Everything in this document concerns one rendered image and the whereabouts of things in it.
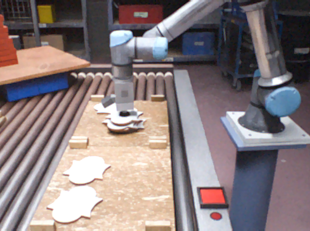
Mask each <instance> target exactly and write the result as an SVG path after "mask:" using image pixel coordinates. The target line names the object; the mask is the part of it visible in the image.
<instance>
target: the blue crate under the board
mask: <svg viewBox="0 0 310 231"><path fill-rule="evenodd" d="M67 72H68V71H65V72H60V73H55V74H52V75H44V76H41V77H36V78H32V79H26V80H21V81H18V82H14V83H6V84H2V85H0V94H1V95H2V96H3V97H4V98H6V99H7V100H8V101H9V102H11V101H15V100H20V99H24V98H28V97H31V96H38V95H41V94H44V93H49V92H52V91H57V90H62V89H65V88H68V87H69V86H68V81H67Z"/></svg>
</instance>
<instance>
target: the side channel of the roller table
mask: <svg viewBox="0 0 310 231"><path fill-rule="evenodd" d="M90 72H91V73H94V75H96V74H97V73H99V72H100V73H102V74H103V76H104V74H106V73H108V72H109V73H111V74H112V65H90V66H88V67H83V68H81V69H75V70H68V72H67V73H68V74H72V73H76V74H80V73H85V74H86V75H87V74H89V73H90ZM133 72H135V73H137V74H138V75H139V74H140V73H142V72H143V73H145V74H146V78H147V75H148V74H149V73H151V72H152V73H154V74H155V79H156V74H157V73H159V72H161V73H163V74H164V75H165V74H166V73H167V72H170V73H171V74H172V76H173V73H174V67H173V65H172V64H134V65H133Z"/></svg>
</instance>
